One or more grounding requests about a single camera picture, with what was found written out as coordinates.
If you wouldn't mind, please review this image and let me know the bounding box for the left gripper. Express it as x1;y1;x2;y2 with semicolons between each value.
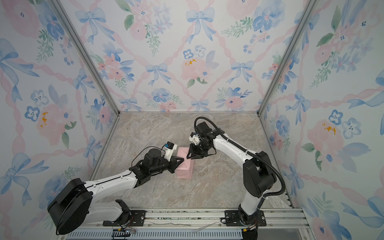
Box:
150;155;185;177

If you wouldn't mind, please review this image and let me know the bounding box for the purple wrapping paper sheet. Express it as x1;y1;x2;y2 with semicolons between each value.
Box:
175;147;195;180

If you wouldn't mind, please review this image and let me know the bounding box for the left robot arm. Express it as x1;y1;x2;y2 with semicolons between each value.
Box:
47;148;185;235

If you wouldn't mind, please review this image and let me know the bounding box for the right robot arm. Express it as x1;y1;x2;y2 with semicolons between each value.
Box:
187;117;278;226

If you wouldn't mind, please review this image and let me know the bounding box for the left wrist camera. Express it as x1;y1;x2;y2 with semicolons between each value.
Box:
164;142;178;162

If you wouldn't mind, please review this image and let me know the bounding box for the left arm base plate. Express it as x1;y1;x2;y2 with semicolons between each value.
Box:
103;210;147;227

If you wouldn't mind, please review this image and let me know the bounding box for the white slotted cable duct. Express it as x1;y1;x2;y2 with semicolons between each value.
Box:
66;229;243;240

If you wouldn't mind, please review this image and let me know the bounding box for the aluminium front rail frame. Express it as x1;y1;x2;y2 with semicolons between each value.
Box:
56;208;315;240

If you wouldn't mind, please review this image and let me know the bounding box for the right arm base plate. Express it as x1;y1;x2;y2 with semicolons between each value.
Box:
221;210;267;227

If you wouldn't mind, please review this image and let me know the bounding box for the left aluminium corner post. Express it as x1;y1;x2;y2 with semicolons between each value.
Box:
48;0;120;116

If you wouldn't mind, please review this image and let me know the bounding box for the aluminium corner post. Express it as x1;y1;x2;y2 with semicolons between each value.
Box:
257;0;318;118
48;0;120;116

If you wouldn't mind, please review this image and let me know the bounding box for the right aluminium corner post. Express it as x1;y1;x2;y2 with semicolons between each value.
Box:
257;0;318;118

